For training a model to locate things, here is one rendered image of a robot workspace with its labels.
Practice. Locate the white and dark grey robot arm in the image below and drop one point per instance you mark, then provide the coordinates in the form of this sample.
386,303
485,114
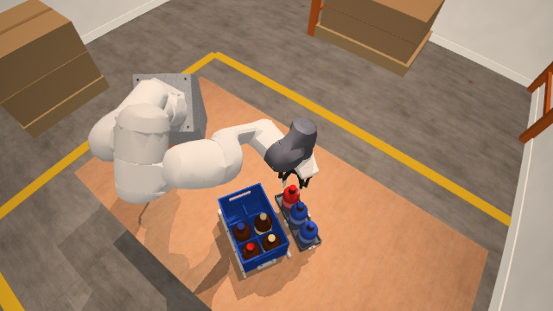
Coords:
137,143

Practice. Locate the red labeled bottle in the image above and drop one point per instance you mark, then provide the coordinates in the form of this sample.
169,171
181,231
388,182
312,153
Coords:
290,196

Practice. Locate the brown bottle with red cap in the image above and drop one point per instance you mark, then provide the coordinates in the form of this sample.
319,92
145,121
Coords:
250,250

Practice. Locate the brown bottle with cream cap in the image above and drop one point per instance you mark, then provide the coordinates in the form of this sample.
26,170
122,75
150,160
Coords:
270,241
262,223

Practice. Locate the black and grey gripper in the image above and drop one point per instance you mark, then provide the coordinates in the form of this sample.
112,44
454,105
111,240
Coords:
302,183

